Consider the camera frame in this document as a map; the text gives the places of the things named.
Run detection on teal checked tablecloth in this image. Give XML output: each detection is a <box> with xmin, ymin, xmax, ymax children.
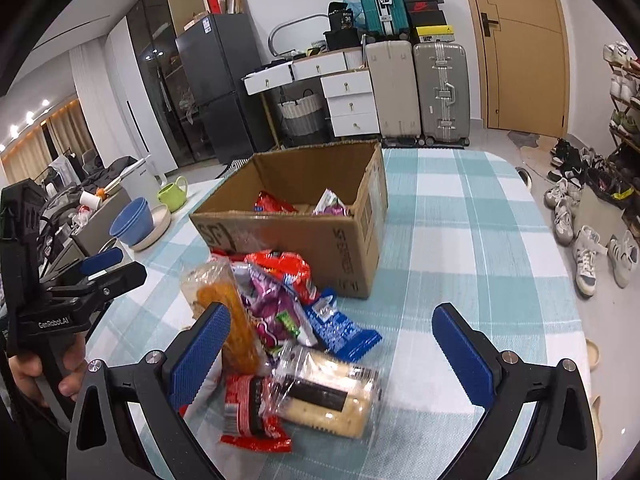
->
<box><xmin>85</xmin><ymin>147</ymin><xmax>593</xmax><ymax>480</ymax></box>

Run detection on wooden door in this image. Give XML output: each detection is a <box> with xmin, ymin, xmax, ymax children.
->
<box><xmin>457</xmin><ymin>0</ymin><xmax>568</xmax><ymax>138</ymax></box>

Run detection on rows of stored shoes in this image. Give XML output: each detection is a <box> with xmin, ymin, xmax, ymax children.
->
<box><xmin>602</xmin><ymin>40</ymin><xmax>640</xmax><ymax>201</ymax></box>

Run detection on green mug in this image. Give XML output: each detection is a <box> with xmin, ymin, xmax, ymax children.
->
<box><xmin>157</xmin><ymin>176</ymin><xmax>189</xmax><ymax>213</ymax></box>

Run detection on scattered sneakers pile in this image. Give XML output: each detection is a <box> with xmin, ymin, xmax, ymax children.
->
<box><xmin>542</xmin><ymin>137</ymin><xmax>640</xmax><ymax>301</ymax></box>

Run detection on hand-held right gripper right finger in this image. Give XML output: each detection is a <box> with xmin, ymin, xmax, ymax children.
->
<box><xmin>431</xmin><ymin>302</ymin><xmax>601</xmax><ymax>480</ymax></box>

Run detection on grey metal hoop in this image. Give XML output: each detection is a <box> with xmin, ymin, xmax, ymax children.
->
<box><xmin>268</xmin><ymin>14</ymin><xmax>331</xmax><ymax>56</ymax></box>

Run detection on red biscuit packet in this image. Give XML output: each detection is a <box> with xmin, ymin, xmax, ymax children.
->
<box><xmin>220</xmin><ymin>374</ymin><xmax>293</xmax><ymax>453</ymax></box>

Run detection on purple green snack packet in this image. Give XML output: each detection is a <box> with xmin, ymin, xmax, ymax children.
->
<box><xmin>312</xmin><ymin>188</ymin><xmax>353</xmax><ymax>217</ymax></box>

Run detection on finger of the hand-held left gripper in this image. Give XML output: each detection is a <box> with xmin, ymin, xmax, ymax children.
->
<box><xmin>47</xmin><ymin>262</ymin><xmax>148</xmax><ymax>311</ymax></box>
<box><xmin>42</xmin><ymin>247</ymin><xmax>125</xmax><ymax>291</ymax></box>

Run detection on cream cake packet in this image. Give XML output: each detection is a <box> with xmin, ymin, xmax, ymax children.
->
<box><xmin>272</xmin><ymin>342</ymin><xmax>383</xmax><ymax>441</ymax></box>

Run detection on person's left hand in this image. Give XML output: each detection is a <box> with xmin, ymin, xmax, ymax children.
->
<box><xmin>7</xmin><ymin>339</ymin><xmax>89</xmax><ymax>404</ymax></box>

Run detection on beige slipper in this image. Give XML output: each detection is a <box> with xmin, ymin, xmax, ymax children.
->
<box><xmin>585</xmin><ymin>339</ymin><xmax>604</xmax><ymax>372</ymax></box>
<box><xmin>589</xmin><ymin>395</ymin><xmax>604</xmax><ymax>448</ymax></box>

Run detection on blue cookie packet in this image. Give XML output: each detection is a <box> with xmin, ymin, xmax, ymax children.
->
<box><xmin>302</xmin><ymin>287</ymin><xmax>383</xmax><ymax>362</ymax></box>

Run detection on beige suitcase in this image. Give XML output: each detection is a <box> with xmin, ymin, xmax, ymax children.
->
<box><xmin>365</xmin><ymin>40</ymin><xmax>422</xmax><ymax>141</ymax></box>

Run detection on white drawer dresser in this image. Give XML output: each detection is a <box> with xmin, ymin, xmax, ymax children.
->
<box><xmin>243</xmin><ymin>49</ymin><xmax>379</xmax><ymax>138</ymax></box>

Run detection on blue plastic bag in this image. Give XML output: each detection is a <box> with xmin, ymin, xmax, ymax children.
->
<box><xmin>345</xmin><ymin>0</ymin><xmax>368</xmax><ymax>28</ymax></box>

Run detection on small green snack packet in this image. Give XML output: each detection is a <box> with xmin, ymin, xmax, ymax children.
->
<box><xmin>275</xmin><ymin>310</ymin><xmax>301</xmax><ymax>338</ymax></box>

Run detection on black storage box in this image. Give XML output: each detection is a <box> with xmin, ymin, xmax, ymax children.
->
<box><xmin>322</xmin><ymin>27</ymin><xmax>366</xmax><ymax>52</ymax></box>

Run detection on dark glass cabinet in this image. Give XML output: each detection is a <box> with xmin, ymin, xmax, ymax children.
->
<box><xmin>125</xmin><ymin>0</ymin><xmax>206</xmax><ymax>168</ymax></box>

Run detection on silver suitcase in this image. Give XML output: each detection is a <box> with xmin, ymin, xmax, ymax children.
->
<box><xmin>413</xmin><ymin>42</ymin><xmax>471</xmax><ymax>146</ymax></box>

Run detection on grey woven laundry basket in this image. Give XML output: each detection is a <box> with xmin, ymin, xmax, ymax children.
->
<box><xmin>277</xmin><ymin>89</ymin><xmax>328</xmax><ymax>137</ymax></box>

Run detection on shiny red snack packet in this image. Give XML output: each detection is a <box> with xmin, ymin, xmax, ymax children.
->
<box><xmin>254</xmin><ymin>191</ymin><xmax>298</xmax><ymax>215</ymax></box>

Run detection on orange bread packet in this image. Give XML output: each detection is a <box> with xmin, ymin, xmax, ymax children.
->
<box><xmin>179</xmin><ymin>259</ymin><xmax>261</xmax><ymax>376</ymax></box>

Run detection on metal shoe rack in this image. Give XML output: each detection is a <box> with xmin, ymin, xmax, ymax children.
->
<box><xmin>602</xmin><ymin>40</ymin><xmax>640</xmax><ymax>241</ymax></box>

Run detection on black pouch bag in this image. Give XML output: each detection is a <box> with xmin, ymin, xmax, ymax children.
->
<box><xmin>327</xmin><ymin>2</ymin><xmax>358</xmax><ymax>31</ymax></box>

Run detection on cream bowl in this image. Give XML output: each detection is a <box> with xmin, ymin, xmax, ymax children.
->
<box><xmin>129</xmin><ymin>204</ymin><xmax>172</xmax><ymax>252</ymax></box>

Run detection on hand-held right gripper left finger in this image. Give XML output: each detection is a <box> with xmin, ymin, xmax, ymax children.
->
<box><xmin>65</xmin><ymin>301</ymin><xmax>236</xmax><ymax>480</ymax></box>

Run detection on brown cardboard box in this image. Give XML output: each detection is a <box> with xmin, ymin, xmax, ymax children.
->
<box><xmin>189</xmin><ymin>140</ymin><xmax>390</xmax><ymax>300</ymax></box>

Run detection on blue bowl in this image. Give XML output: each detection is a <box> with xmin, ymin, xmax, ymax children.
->
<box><xmin>109</xmin><ymin>197</ymin><xmax>153</xmax><ymax>247</ymax></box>

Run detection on beige curtain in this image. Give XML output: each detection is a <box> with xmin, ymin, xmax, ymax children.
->
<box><xmin>0</xmin><ymin>102</ymin><xmax>96</xmax><ymax>186</ymax></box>

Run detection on white kettle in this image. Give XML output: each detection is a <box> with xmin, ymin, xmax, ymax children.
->
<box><xmin>120</xmin><ymin>156</ymin><xmax>168</xmax><ymax>206</ymax></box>

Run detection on yellow striped shoebox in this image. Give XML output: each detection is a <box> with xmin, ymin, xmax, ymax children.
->
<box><xmin>414</xmin><ymin>25</ymin><xmax>455</xmax><ymax>45</ymax></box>

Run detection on dark grey fridge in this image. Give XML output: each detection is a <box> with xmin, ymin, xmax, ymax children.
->
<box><xmin>175</xmin><ymin>12</ymin><xmax>273</xmax><ymax>165</ymax></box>

